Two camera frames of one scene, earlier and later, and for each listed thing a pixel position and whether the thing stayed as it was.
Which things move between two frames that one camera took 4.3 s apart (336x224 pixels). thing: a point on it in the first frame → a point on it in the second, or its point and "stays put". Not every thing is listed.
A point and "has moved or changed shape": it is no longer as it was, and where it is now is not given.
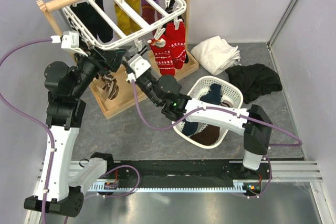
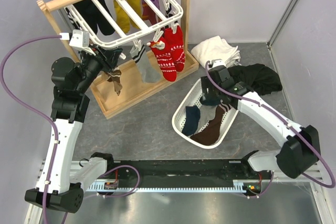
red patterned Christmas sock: [175, 39] has moved or changed shape
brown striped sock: [111, 85] → [115, 75]
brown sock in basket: [208, 136] stays put
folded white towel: [217, 54] stays put
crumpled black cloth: [254, 80] stays put
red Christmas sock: [164, 56] stays put
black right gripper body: [143, 80] → [213, 91]
